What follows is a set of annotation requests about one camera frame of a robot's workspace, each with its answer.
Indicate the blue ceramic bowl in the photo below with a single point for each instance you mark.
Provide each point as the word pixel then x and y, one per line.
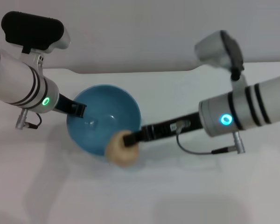
pixel 102 112

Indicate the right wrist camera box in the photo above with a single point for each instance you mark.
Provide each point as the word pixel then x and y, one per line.
pixel 214 49

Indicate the beige egg yolk pastry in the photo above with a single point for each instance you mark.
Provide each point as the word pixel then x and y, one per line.
pixel 119 155

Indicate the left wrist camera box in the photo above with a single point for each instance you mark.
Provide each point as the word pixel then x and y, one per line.
pixel 32 30

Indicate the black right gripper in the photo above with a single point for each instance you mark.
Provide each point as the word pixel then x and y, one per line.
pixel 161 131

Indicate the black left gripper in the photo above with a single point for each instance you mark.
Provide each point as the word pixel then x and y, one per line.
pixel 64 105

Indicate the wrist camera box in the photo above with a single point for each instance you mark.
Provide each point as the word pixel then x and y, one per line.
pixel 32 30
pixel 214 49

